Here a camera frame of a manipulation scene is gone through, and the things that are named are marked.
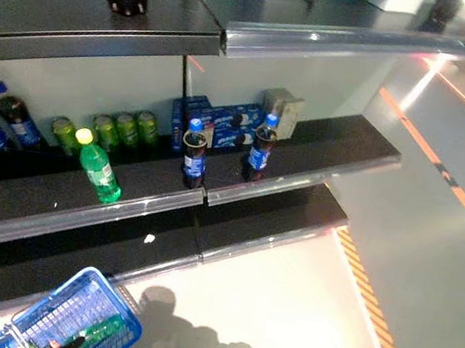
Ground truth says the green Sprite bottle yellow cap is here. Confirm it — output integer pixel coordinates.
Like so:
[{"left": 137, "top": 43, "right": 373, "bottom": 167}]
[
  {"left": 64, "top": 126, "right": 132, "bottom": 207},
  {"left": 74, "top": 310, "right": 130, "bottom": 348}
]

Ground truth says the blue plastic shopping basket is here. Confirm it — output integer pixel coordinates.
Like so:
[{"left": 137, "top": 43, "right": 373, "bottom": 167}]
[{"left": 0, "top": 252, "right": 152, "bottom": 348}]

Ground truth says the black metal shelf board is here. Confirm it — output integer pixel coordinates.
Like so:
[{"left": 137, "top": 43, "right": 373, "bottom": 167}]
[
  {"left": 0, "top": 134, "right": 354, "bottom": 348},
  {"left": 0, "top": 0, "right": 465, "bottom": 135},
  {"left": 0, "top": 60, "right": 408, "bottom": 293}
]

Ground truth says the blue Oreo box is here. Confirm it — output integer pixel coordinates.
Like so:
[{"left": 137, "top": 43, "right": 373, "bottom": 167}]
[
  {"left": 165, "top": 90, "right": 216, "bottom": 157},
  {"left": 195, "top": 95, "right": 267, "bottom": 158}
]

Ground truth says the grey cardboard box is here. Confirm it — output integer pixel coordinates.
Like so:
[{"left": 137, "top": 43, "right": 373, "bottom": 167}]
[{"left": 256, "top": 84, "right": 308, "bottom": 145}]

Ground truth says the clear plastic price rail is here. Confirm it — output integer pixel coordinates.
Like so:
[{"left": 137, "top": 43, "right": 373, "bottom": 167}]
[
  {"left": 218, "top": 0, "right": 465, "bottom": 94},
  {"left": 204, "top": 130, "right": 403, "bottom": 235},
  {"left": 0, "top": 157, "right": 209, "bottom": 293}
]

